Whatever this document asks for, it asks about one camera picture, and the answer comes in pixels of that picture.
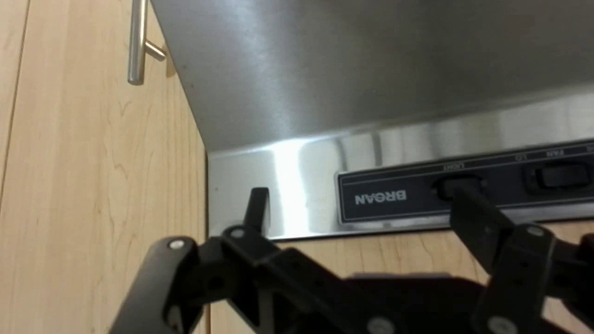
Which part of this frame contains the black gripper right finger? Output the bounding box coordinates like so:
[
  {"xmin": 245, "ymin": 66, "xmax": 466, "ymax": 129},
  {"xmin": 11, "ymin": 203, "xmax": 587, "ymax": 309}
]
[{"xmin": 442, "ymin": 173, "xmax": 594, "ymax": 334}]

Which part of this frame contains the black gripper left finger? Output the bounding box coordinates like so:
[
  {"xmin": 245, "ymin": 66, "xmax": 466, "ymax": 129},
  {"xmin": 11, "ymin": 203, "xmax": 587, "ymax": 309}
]
[{"xmin": 110, "ymin": 185, "xmax": 280, "ymax": 334}]

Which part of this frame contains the wooden cabinet beside hood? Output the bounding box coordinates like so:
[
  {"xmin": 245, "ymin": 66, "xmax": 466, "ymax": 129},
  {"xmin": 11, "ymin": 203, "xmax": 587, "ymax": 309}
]
[{"xmin": 0, "ymin": 0, "xmax": 214, "ymax": 334}]

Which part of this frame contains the wooden cabinet above hood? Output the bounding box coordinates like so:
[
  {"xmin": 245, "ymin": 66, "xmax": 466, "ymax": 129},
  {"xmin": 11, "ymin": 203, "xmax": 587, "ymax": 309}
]
[{"xmin": 208, "ymin": 218, "xmax": 594, "ymax": 334}]

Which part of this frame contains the black hood control panel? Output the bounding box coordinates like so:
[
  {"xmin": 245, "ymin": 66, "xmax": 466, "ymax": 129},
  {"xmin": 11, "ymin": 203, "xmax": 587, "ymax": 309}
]
[{"xmin": 336, "ymin": 138, "xmax": 594, "ymax": 225}]

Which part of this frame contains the stainless steel range hood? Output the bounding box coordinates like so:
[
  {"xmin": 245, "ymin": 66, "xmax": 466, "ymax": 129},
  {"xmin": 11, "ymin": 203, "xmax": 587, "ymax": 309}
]
[{"xmin": 151, "ymin": 0, "xmax": 594, "ymax": 244}]

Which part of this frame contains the black fan rocker switch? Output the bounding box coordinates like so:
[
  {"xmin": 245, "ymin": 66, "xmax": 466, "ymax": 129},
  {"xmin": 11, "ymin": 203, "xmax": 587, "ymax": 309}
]
[{"xmin": 531, "ymin": 161, "xmax": 590, "ymax": 190}]

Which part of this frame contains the long metal cabinet handle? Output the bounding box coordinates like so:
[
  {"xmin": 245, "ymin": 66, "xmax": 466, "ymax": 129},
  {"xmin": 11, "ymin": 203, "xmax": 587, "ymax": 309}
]
[{"xmin": 126, "ymin": 0, "xmax": 169, "ymax": 86}]

